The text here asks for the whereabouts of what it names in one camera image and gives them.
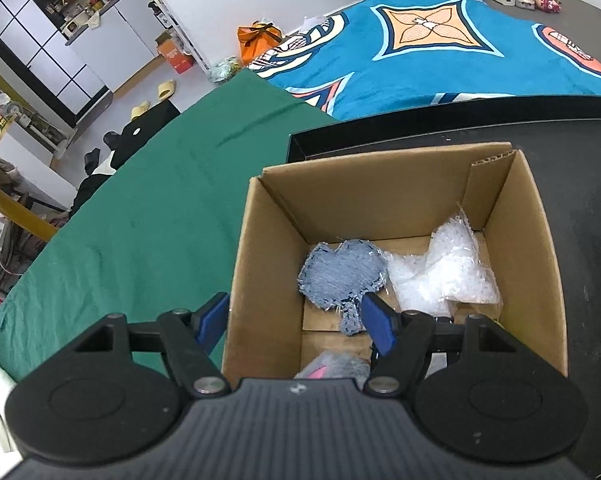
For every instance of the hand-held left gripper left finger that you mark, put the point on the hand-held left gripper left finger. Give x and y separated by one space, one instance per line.
213 317

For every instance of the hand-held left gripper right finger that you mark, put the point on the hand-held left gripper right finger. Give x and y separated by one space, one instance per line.
380 325

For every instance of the grey plush mouse toy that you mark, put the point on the grey plush mouse toy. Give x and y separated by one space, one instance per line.
338 366

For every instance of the denim rabbit toy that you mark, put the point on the denim rabbit toy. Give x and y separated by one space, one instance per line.
340 270

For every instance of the clear plastic bag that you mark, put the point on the clear plastic bag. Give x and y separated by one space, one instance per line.
445 270

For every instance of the brown cardboard box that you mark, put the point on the brown cardboard box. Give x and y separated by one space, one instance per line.
380 195

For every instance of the green cloth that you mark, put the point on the green cloth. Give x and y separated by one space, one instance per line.
155 210

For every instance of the black white bag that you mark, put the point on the black white bag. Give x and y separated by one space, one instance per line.
145 130

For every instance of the yellow slipper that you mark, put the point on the yellow slipper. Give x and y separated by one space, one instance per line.
140 111
165 91

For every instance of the black tray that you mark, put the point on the black tray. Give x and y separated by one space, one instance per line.
590 260

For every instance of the blue printed blanket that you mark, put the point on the blue printed blanket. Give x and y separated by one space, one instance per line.
430 75

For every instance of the orange cardboard box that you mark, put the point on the orange cardboard box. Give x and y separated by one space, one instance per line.
174 55

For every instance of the orange bag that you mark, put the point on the orange bag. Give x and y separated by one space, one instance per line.
258 42

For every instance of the white kitchen cabinet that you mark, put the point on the white kitchen cabinet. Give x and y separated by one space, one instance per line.
125 35

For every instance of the black framed glass door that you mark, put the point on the black framed glass door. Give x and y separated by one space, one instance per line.
40 55

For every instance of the red toy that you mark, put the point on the red toy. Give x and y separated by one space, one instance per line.
549 5

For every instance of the yellow metal frame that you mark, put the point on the yellow metal frame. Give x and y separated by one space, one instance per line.
20 215

